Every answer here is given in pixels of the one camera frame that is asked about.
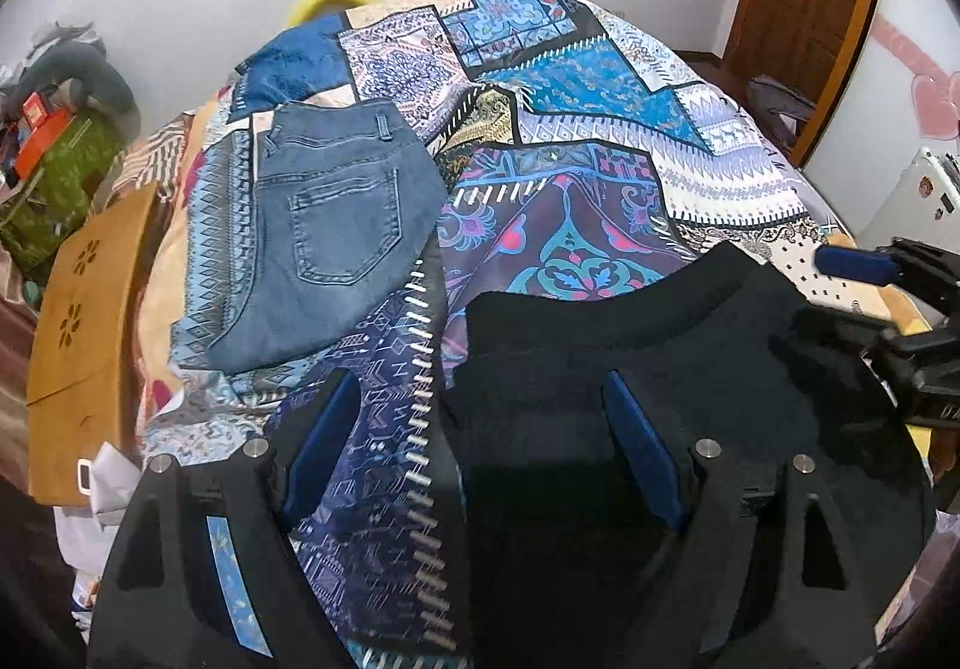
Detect white crumpled cloth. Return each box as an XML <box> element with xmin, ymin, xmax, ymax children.
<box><xmin>52</xmin><ymin>440</ymin><xmax>143</xmax><ymax>565</ymax></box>

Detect white dotted bed sheet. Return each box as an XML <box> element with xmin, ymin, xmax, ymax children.
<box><xmin>750</xmin><ymin>219</ymin><xmax>931</xmax><ymax>332</ymax></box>

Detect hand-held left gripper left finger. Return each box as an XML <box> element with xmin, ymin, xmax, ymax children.
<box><xmin>86</xmin><ymin>369</ymin><xmax>365</xmax><ymax>669</ymax></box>

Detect person's right forearm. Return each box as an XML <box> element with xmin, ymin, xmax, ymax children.
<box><xmin>926</xmin><ymin>425</ymin><xmax>960</xmax><ymax>516</ymax></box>

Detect orange box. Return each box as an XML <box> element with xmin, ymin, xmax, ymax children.
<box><xmin>11</xmin><ymin>95</ymin><xmax>76</xmax><ymax>179</ymax></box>

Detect patchwork printed bedspread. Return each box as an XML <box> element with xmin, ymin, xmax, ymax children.
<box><xmin>97</xmin><ymin>0</ymin><xmax>833</xmax><ymax>669</ymax></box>

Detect green patterned bag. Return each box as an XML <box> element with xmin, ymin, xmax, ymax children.
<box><xmin>0</xmin><ymin>106</ymin><xmax>128</xmax><ymax>280</ymax></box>

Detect black pants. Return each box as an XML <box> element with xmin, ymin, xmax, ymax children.
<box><xmin>442</xmin><ymin>241</ymin><xmax>938</xmax><ymax>669</ymax></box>

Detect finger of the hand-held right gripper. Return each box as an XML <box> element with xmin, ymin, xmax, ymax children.
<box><xmin>795</xmin><ymin>305</ymin><xmax>912</xmax><ymax>379</ymax></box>
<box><xmin>814</xmin><ymin>236</ymin><xmax>960</xmax><ymax>311</ymax></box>

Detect folded blue jeans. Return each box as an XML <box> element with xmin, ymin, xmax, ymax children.
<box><xmin>171</xmin><ymin>99</ymin><xmax>449</xmax><ymax>374</ymax></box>

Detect grey bag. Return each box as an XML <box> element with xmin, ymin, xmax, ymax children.
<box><xmin>746</xmin><ymin>76</ymin><xmax>818</xmax><ymax>149</ymax></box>

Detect wooden door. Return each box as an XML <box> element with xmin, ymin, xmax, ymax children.
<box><xmin>724</xmin><ymin>0</ymin><xmax>893</xmax><ymax>167</ymax></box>

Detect pink curtain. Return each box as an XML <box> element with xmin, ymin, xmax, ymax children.
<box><xmin>0</xmin><ymin>249</ymin><xmax>46</xmax><ymax>505</ymax></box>

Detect pink wall sticker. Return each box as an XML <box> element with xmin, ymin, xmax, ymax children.
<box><xmin>874</xmin><ymin>13</ymin><xmax>960</xmax><ymax>141</ymax></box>

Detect wooden lap desk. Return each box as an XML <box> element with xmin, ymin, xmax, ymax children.
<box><xmin>26</xmin><ymin>185</ymin><xmax>162</xmax><ymax>509</ymax></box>

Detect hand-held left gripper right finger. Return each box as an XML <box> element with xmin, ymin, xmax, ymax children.
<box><xmin>602</xmin><ymin>369</ymin><xmax>878</xmax><ymax>669</ymax></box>

